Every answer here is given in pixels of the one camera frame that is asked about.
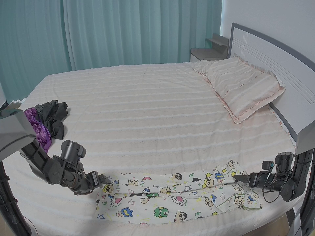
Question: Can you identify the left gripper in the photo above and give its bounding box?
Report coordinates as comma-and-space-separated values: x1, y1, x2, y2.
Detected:
85, 171, 113, 189

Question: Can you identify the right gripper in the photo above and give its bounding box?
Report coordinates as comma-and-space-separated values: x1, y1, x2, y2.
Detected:
233, 171, 266, 189

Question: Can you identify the white printed pyjama top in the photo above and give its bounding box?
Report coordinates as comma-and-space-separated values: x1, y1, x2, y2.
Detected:
95, 159, 264, 225

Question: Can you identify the bed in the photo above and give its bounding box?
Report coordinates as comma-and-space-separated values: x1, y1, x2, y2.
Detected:
0, 22, 315, 236

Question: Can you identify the black garment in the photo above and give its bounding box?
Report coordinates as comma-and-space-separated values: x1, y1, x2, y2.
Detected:
34, 100, 69, 140

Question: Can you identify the purple garment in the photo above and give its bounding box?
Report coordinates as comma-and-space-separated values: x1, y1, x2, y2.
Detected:
24, 108, 53, 153

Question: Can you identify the pink striped pillow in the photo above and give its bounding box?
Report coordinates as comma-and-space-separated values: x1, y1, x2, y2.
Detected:
192, 56, 286, 124

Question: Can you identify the grey bedside table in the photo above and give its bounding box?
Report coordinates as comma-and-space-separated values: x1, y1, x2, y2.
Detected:
190, 33, 229, 61

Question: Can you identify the blue-green curtain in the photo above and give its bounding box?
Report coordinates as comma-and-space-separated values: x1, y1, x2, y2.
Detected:
63, 0, 223, 71
0, 0, 73, 108

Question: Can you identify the black cable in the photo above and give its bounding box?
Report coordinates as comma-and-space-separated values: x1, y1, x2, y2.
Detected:
73, 185, 95, 196
262, 190, 281, 203

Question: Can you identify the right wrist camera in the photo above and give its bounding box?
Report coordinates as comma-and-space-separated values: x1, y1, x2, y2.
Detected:
262, 160, 274, 173

